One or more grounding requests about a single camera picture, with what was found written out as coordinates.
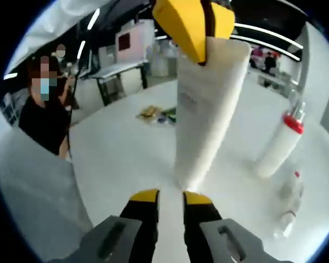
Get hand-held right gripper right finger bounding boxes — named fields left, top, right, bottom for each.
left=182, top=191, right=266, bottom=263

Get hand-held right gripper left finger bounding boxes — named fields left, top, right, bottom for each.
left=82, top=188, right=161, bottom=263

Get large white skincare tube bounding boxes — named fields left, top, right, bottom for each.
left=173, top=35, right=252, bottom=191

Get dark green printed skincare pouch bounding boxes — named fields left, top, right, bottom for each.
left=160, top=107, right=178, bottom=124

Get gold foil skincare pouch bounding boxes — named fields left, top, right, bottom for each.
left=137, top=105, right=162, bottom=119

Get small white skincare tube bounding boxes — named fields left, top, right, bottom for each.
left=273, top=169, right=305, bottom=239

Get white red-collared skincare pump bottle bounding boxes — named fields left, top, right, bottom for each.
left=254, top=102, right=307, bottom=179

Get pink panel dark square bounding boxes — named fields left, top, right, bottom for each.
left=115, top=26, right=149, bottom=65

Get white desk black legs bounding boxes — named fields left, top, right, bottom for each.
left=89, top=61, right=150, bottom=106

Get black pole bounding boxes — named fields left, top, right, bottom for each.
left=66, top=64, right=83, bottom=161

